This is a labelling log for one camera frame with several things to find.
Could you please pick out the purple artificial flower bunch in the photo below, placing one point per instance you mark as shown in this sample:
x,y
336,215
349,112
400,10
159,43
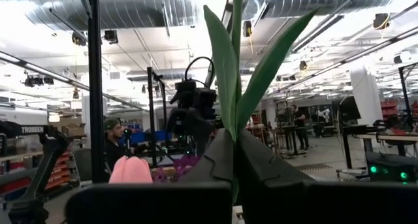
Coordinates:
x,y
183,163

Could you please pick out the black monitor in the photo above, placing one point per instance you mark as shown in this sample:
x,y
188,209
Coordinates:
x,y
347,109

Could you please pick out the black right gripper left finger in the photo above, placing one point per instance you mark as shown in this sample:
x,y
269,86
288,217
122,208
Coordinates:
x,y
156,204

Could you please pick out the pink artificial tulip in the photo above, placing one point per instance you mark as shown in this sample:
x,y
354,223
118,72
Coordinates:
x,y
225,70
130,170

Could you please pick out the black computer green lights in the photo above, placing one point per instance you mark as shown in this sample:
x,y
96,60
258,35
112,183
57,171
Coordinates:
x,y
388,165

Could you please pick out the black legged work table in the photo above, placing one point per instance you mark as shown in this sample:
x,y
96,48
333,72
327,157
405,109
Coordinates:
x,y
392,137

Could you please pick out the silver ventilation duct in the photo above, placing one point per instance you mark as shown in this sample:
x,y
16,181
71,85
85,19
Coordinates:
x,y
147,8

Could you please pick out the white column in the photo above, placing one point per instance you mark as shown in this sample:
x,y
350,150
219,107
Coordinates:
x,y
367,96

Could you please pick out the black metal rig frame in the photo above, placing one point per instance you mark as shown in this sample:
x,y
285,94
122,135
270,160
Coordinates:
x,y
94,87

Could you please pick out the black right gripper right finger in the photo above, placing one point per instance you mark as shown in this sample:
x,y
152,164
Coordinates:
x,y
310,204

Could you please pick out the person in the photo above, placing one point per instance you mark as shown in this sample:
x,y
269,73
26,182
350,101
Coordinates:
x,y
298,119
114,149

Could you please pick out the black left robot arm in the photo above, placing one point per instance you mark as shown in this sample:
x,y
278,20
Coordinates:
x,y
196,95

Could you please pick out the black ceiling camera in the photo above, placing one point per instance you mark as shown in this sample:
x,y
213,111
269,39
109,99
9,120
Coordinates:
x,y
111,36

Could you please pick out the shelf rack with red bins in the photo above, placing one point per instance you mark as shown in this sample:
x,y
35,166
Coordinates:
x,y
58,171

